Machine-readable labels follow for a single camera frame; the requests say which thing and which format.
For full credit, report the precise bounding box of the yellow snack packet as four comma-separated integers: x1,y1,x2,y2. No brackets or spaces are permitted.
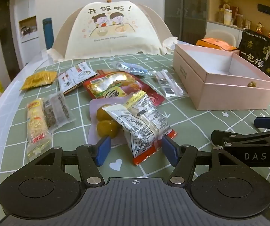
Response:
20,71,58,90

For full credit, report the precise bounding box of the white chair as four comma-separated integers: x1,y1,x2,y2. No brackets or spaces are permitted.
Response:
203,29,236,46

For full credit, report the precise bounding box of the white red cartoon snack packet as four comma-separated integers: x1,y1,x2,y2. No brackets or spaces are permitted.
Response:
57,62,98,95

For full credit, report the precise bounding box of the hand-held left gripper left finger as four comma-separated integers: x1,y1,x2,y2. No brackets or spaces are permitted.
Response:
29,135,112,187

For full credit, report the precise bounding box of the dark seed bar packet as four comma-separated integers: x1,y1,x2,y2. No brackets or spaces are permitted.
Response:
42,92,76,132

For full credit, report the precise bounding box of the clear barcode snack packet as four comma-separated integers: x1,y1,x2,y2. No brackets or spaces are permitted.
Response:
153,71,188,99

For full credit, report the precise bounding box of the red foil snack packet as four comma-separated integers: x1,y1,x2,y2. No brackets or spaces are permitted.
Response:
83,69,166,106

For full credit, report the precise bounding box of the dark glass door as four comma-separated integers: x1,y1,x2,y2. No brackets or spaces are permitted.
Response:
164,0,212,44

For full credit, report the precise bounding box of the pink cardboard box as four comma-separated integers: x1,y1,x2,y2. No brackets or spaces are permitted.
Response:
173,44,270,111

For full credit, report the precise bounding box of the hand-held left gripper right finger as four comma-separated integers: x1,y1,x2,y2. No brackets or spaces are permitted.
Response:
162,136,244,187

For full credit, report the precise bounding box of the dark wooden door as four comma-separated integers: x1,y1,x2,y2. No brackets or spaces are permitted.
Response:
0,0,24,69

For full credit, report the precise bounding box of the plum pouch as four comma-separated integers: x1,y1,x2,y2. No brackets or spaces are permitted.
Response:
88,98,131,150

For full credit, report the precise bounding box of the orange box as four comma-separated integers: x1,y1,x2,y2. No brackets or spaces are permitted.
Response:
196,38,240,52

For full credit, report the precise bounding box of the black gift bag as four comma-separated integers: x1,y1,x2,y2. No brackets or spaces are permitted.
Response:
239,29,270,97

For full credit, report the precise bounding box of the blue bottle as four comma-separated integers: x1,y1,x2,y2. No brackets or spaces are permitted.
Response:
43,18,55,50

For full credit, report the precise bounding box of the cream cartoon food cover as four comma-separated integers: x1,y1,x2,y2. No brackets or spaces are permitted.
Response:
51,1,180,59

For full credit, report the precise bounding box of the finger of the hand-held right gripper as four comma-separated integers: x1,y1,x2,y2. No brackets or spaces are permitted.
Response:
211,128,270,147
254,116,270,130

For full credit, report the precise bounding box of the green checked tablecloth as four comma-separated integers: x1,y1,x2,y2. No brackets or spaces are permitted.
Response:
0,52,270,185

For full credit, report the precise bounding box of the blue clear snack packet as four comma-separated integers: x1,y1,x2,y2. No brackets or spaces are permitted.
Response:
110,61,152,77

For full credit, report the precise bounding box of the open wall recess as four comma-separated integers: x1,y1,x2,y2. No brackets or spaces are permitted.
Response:
18,16,38,43

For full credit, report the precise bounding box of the long yellow biscuit packet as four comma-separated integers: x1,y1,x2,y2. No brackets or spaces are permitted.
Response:
26,98,52,162

